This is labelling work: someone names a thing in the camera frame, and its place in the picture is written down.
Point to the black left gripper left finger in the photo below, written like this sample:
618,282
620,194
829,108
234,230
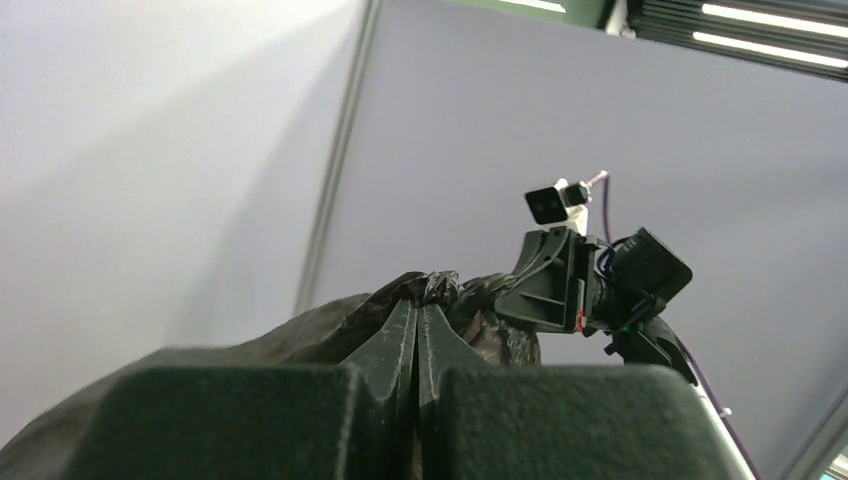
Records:
344,421

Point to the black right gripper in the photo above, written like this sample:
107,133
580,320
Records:
555,290

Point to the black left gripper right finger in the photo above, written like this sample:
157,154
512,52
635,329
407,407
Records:
481,421

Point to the black trash bag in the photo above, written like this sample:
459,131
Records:
326,335

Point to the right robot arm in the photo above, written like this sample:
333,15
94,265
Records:
645,264

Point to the left aluminium frame post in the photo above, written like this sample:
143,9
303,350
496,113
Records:
336,162

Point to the aluminium frame post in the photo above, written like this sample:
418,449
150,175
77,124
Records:
829,438
336,162

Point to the right aluminium frame post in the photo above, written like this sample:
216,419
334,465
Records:
829,438

